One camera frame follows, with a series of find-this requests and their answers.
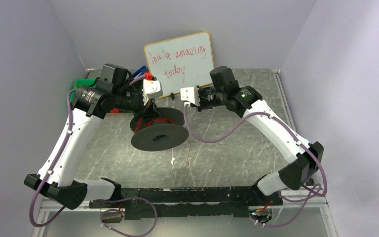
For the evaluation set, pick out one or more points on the blue tool behind bins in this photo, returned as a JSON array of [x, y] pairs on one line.
[[140, 71]]

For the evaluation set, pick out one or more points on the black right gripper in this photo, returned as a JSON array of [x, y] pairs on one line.
[[203, 99]]

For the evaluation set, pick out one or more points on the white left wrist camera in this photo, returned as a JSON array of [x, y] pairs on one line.
[[152, 88]]

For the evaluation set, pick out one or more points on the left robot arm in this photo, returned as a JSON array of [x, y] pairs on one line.
[[115, 88]]

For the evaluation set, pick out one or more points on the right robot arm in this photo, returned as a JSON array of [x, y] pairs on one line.
[[303, 159]]

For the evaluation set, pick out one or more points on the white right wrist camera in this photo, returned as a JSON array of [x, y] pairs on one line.
[[190, 96]]

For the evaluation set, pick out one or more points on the black perforated cable spool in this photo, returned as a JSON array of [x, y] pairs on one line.
[[160, 133]]

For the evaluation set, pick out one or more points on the green storage bin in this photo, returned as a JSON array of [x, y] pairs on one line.
[[84, 82]]

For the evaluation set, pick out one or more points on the aluminium frame rail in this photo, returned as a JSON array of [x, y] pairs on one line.
[[71, 197]]

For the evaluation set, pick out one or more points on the yellow framed whiteboard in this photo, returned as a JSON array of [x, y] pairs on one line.
[[184, 61]]

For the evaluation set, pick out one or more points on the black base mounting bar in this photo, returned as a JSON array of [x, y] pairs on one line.
[[236, 201]]

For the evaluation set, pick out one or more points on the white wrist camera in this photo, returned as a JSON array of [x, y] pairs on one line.
[[152, 88], [190, 96]]

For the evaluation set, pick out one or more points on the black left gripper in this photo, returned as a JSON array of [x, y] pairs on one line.
[[140, 103]]

